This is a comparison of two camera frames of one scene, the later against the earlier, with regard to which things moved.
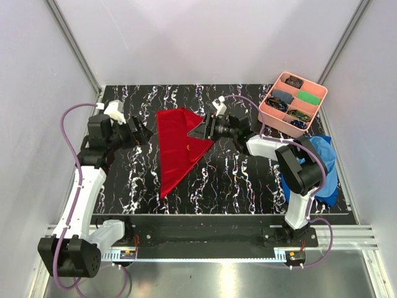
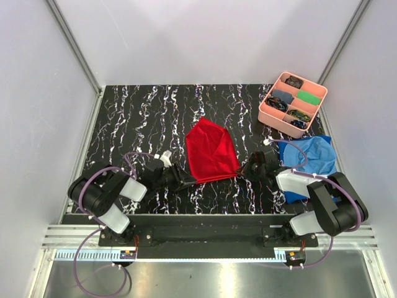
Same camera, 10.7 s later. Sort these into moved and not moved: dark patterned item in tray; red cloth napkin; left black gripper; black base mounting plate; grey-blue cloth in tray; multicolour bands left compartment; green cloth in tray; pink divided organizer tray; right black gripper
Moved: red cloth napkin; right black gripper; left black gripper
Not moved: multicolour bands left compartment; grey-blue cloth in tray; black base mounting plate; pink divided organizer tray; green cloth in tray; dark patterned item in tray
